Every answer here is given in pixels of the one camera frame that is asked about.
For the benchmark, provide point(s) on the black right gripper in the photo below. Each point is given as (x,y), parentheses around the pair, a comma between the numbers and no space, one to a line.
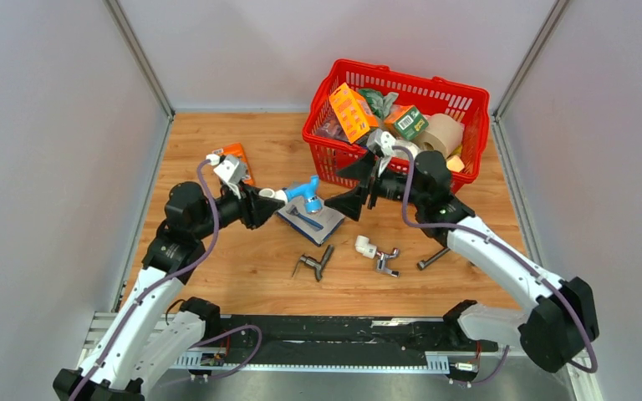
(364,170)

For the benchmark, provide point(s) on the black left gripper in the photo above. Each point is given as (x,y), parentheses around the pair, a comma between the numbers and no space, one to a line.
(255,210)

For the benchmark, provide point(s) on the white plastic pipe elbow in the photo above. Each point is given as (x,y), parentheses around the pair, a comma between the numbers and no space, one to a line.
(278,195)

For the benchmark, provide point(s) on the blue plastic water faucet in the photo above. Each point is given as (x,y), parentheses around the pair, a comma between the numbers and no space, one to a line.
(308,193)

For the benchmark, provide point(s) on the white pipe elbow second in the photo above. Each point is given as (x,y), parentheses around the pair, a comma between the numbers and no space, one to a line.
(364,247)

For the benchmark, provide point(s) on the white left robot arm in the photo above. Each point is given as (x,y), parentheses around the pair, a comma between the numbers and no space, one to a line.
(129,360)

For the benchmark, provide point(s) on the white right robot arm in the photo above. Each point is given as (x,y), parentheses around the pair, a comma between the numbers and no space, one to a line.
(556,323)

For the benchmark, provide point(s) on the blue grey razor box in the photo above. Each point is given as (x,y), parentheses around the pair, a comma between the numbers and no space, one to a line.
(317,227)

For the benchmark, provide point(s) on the orange blister pack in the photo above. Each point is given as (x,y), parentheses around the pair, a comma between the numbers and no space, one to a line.
(238,152)

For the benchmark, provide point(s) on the white wrapped roll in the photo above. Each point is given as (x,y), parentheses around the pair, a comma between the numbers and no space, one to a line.
(410,146)

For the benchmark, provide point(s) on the orange carton box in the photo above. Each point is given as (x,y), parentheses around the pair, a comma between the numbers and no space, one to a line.
(353,113)

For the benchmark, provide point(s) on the green small box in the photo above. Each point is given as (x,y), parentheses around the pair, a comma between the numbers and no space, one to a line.
(405,122)

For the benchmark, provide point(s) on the dark metal faucet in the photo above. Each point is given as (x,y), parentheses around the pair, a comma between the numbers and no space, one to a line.
(423,264)
(317,266)

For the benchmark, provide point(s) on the green plastic bag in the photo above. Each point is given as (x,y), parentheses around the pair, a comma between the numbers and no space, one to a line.
(380,104)

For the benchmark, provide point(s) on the yellow sponge block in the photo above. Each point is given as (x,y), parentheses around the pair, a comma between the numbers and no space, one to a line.
(455,164)

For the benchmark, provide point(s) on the dark metal faucet right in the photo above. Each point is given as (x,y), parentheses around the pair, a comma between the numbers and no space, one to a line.
(423,264)

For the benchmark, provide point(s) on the beige toilet paper roll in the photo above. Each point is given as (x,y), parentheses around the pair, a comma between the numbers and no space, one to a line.
(443,134)

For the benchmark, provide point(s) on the red plastic shopping basket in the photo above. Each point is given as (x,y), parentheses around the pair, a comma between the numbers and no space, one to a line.
(330,148)

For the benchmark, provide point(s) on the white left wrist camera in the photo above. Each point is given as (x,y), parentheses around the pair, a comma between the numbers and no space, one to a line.
(229,170)

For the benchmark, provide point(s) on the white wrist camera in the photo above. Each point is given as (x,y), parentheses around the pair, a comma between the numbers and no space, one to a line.
(381,143)
(229,170)

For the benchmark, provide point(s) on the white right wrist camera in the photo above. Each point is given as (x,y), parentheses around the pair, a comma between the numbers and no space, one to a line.
(381,143)

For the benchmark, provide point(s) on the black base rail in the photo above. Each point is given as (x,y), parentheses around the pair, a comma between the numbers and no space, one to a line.
(337,341)

